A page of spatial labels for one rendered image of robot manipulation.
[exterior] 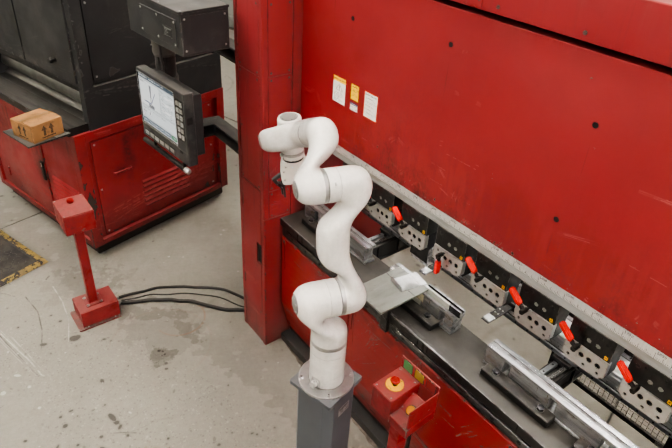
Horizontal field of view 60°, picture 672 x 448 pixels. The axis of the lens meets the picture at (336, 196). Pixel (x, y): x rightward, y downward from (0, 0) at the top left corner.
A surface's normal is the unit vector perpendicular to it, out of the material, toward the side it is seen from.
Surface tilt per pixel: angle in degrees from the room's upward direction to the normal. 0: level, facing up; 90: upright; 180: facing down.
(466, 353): 0
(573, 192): 90
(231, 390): 0
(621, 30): 90
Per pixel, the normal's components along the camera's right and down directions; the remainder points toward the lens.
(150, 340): 0.05, -0.85
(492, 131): -0.80, 0.28
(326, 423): 0.11, 0.52
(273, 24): 0.60, 0.44
